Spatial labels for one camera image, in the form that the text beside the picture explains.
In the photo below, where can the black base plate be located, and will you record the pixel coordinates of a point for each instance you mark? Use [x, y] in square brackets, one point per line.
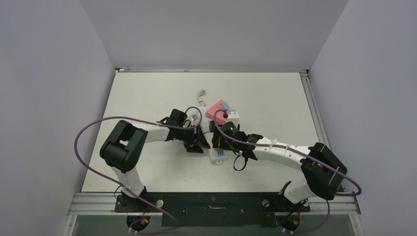
[231, 209]

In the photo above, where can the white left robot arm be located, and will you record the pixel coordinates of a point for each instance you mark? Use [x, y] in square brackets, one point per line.
[122, 149]

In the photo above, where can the white power strip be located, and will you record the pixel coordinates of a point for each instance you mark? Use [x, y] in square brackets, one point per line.
[216, 155]

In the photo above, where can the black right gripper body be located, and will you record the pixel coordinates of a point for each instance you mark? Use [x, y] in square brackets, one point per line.
[223, 142]

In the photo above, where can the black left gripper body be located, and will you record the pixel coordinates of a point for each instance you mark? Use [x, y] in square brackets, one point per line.
[187, 135]

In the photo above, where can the blue usb charger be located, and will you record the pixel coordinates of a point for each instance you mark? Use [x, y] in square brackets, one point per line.
[225, 106]

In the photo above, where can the aluminium frame rail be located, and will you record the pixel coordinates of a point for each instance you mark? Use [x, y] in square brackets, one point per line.
[317, 123]
[153, 70]

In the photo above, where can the aluminium frame rail right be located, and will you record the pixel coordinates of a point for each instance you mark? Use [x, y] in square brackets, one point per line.
[317, 123]

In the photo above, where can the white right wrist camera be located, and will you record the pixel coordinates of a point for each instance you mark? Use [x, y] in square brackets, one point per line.
[233, 117]

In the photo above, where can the aluminium frame rail back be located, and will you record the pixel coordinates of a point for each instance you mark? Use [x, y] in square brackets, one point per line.
[153, 70]

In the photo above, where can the yellow cube socket adapter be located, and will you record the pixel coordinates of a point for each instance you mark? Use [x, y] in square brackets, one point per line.
[220, 143]

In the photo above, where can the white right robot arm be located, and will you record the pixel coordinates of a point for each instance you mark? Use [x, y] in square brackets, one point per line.
[295, 191]

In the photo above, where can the pink triangular socket adapter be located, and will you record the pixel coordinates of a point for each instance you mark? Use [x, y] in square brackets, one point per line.
[216, 113]

